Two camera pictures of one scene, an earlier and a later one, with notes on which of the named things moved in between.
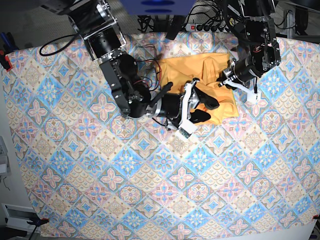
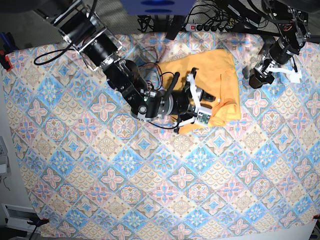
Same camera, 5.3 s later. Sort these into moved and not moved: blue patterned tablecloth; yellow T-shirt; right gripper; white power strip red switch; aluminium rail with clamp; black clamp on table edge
Moved: right gripper; yellow T-shirt
Not moved: aluminium rail with clamp; black clamp on table edge; white power strip red switch; blue patterned tablecloth
